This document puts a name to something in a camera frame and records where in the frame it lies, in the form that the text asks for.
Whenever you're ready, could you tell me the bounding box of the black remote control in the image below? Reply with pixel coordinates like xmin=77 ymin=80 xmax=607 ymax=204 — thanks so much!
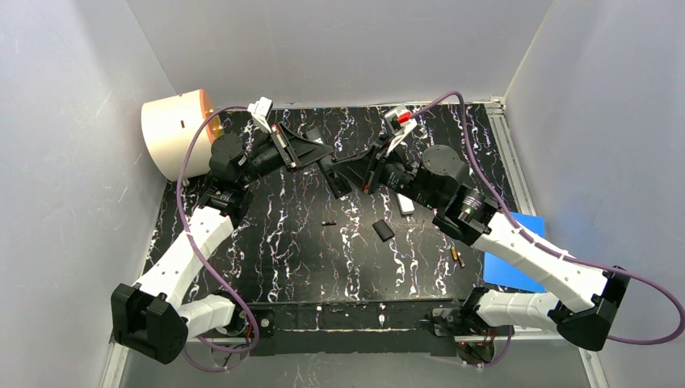
xmin=305 ymin=128 xmax=352 ymax=199

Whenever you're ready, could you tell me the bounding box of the white remote control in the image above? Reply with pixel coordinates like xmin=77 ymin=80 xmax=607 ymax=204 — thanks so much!
xmin=396 ymin=193 xmax=415 ymax=217

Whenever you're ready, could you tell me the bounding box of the black battery cover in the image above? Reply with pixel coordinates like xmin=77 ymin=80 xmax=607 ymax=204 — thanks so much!
xmin=372 ymin=220 xmax=395 ymax=243

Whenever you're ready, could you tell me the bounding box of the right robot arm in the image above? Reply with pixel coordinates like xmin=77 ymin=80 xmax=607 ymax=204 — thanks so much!
xmin=332 ymin=145 xmax=629 ymax=352

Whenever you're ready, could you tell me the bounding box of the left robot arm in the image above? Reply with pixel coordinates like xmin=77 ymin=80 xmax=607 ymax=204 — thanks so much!
xmin=111 ymin=123 xmax=333 ymax=365

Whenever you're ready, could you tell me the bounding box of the white cylinder with orange lid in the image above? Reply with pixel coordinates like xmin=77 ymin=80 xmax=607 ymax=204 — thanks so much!
xmin=141 ymin=89 xmax=223 ymax=182

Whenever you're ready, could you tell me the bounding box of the blue sheet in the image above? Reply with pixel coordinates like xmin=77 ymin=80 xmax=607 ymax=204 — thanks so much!
xmin=482 ymin=213 xmax=545 ymax=293

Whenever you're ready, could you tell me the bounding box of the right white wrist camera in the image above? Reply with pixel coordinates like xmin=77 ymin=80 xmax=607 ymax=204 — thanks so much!
xmin=384 ymin=104 xmax=418 ymax=156

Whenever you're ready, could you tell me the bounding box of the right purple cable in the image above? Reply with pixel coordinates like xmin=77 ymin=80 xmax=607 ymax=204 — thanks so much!
xmin=409 ymin=90 xmax=685 ymax=370

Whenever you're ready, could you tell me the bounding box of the purple cable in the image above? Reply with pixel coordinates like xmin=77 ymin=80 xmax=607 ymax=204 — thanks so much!
xmin=409 ymin=90 xmax=685 ymax=370
xmin=175 ymin=106 xmax=261 ymax=373

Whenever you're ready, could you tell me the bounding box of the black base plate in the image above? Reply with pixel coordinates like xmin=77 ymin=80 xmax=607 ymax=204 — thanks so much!
xmin=195 ymin=299 xmax=515 ymax=359

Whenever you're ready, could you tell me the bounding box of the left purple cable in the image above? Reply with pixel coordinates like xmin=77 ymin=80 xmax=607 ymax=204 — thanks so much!
xmin=175 ymin=106 xmax=261 ymax=373

